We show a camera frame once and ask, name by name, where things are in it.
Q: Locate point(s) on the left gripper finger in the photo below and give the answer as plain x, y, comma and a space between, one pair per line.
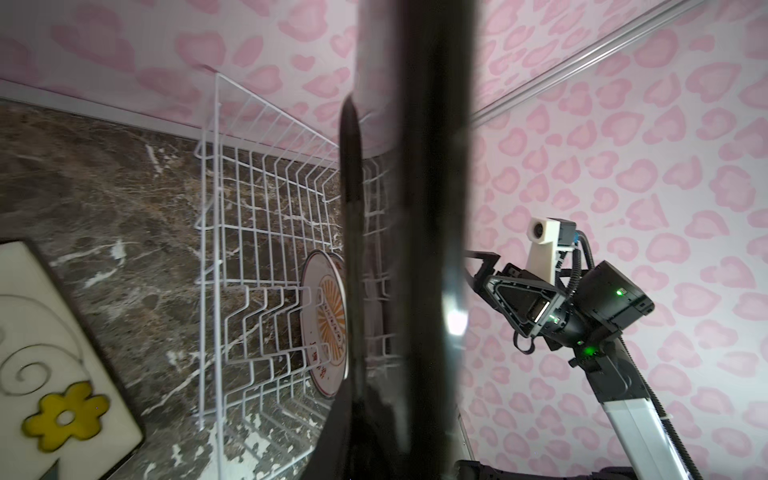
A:
340, 449

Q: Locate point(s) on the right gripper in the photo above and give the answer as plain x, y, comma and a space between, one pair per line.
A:
592, 309

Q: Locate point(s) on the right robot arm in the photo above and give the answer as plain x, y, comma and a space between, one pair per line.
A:
641, 424

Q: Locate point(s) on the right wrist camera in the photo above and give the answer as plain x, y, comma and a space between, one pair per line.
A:
551, 239

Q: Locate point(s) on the white wire dish rack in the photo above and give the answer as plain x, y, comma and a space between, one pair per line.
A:
270, 195

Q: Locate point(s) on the aluminium corner post right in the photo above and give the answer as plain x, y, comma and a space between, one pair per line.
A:
644, 25

